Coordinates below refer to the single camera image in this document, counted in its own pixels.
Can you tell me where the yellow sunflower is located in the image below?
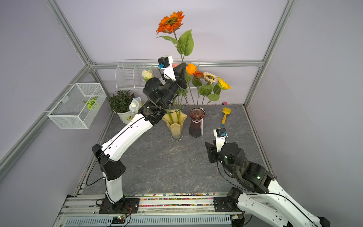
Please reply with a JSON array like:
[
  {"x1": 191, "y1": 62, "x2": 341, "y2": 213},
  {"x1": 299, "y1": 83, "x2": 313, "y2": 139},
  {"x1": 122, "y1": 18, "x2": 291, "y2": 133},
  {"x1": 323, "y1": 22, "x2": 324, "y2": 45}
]
[{"x1": 207, "y1": 77, "x2": 231, "y2": 104}]

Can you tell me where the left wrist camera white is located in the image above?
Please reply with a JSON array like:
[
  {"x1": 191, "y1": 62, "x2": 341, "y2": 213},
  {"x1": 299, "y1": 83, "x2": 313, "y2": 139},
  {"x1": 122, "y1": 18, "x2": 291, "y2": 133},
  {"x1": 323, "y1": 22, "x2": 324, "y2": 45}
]
[{"x1": 158, "y1": 55, "x2": 176, "y2": 81}]

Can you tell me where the dark red glass vase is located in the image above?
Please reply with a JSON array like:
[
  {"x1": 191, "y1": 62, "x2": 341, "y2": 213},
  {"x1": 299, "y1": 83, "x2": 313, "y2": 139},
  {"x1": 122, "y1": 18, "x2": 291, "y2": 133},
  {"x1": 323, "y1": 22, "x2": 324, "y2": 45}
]
[{"x1": 189, "y1": 108, "x2": 205, "y2": 138}]

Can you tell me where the yellow ruffled glass vase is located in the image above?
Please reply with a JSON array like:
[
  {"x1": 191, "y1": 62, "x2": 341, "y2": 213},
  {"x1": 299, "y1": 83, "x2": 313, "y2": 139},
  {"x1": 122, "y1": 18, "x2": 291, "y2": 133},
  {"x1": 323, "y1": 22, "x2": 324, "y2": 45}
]
[{"x1": 162, "y1": 109, "x2": 187, "y2": 142}]

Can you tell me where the white wire side basket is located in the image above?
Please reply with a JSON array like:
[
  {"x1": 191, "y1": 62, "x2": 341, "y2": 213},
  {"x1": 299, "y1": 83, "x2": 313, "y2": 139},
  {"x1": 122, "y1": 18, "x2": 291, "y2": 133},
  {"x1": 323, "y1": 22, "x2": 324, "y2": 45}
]
[{"x1": 47, "y1": 83, "x2": 107, "y2": 129}]

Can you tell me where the orange rose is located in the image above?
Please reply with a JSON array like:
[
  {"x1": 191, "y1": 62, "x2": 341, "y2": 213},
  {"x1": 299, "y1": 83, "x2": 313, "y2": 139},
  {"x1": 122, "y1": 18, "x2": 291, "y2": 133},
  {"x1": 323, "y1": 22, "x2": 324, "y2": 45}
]
[{"x1": 185, "y1": 63, "x2": 197, "y2": 105}]

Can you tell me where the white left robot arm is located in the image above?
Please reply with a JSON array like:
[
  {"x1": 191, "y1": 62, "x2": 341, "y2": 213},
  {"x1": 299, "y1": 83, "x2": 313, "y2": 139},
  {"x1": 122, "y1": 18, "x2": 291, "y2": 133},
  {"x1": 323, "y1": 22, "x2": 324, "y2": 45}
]
[{"x1": 92, "y1": 63, "x2": 187, "y2": 214}]

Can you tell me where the white wire wall shelf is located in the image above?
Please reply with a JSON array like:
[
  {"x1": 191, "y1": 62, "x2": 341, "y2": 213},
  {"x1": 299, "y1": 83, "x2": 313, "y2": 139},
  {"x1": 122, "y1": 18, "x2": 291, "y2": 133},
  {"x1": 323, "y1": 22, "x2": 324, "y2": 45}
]
[{"x1": 115, "y1": 57, "x2": 200, "y2": 89}]

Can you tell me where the cream white rose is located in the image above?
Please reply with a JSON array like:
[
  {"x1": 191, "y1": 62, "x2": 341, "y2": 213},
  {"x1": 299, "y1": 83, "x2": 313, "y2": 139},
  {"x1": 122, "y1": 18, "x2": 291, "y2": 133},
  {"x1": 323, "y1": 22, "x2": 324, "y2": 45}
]
[{"x1": 141, "y1": 70, "x2": 154, "y2": 82}]

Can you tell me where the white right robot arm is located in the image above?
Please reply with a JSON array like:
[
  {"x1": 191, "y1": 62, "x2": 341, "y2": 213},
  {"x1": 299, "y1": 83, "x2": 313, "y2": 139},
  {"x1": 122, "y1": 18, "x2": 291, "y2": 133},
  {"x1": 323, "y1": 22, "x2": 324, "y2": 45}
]
[{"x1": 205, "y1": 142, "x2": 330, "y2": 227}]

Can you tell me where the potted green plant white pot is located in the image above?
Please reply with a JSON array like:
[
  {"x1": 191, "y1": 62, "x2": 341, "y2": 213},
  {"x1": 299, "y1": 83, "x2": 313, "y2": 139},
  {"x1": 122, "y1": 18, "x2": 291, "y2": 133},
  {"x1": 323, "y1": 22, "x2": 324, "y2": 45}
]
[{"x1": 110, "y1": 90, "x2": 136, "y2": 124}]

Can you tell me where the yellow toy shovel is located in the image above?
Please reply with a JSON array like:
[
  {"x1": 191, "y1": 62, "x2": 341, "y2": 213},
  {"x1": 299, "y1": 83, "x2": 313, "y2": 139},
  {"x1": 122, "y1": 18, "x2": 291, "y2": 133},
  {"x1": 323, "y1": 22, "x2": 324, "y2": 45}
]
[{"x1": 221, "y1": 107, "x2": 231, "y2": 125}]

